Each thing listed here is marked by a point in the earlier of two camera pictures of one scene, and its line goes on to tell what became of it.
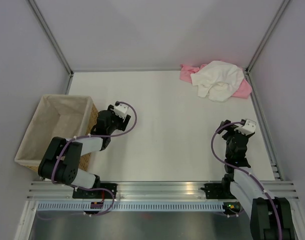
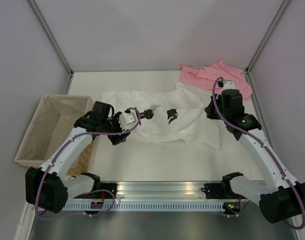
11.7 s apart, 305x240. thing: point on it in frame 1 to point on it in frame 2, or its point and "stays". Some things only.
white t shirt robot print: x=217 y=80 to x=159 y=115
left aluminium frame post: x=58 y=48 stays
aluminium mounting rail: x=148 y=190 stays
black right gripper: x=230 y=128 to x=209 y=110
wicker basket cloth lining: x=66 y=116 stays
